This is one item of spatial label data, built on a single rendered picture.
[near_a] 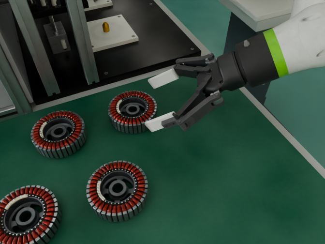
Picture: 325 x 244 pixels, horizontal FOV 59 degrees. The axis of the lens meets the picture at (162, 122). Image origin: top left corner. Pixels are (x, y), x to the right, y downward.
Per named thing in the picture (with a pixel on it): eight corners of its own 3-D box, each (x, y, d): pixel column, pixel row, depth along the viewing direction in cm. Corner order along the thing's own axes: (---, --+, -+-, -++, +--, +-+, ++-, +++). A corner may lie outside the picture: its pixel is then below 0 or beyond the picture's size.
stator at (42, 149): (89, 118, 67) (86, 107, 65) (84, 158, 60) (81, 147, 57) (41, 121, 67) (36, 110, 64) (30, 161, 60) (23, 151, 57)
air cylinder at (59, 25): (65, 37, 87) (60, 20, 82) (71, 50, 82) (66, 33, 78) (48, 41, 85) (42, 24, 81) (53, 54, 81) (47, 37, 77)
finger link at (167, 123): (186, 117, 57) (187, 128, 55) (164, 125, 59) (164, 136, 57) (183, 112, 56) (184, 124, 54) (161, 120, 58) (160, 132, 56)
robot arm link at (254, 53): (258, 19, 54) (269, 48, 48) (273, 63, 61) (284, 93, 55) (227, 33, 56) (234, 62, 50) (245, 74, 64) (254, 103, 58)
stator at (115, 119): (157, 100, 71) (157, 89, 69) (156, 135, 64) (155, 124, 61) (112, 99, 72) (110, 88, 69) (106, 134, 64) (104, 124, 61)
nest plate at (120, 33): (121, 17, 94) (121, 14, 93) (138, 40, 85) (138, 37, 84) (77, 27, 90) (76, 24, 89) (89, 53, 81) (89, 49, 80)
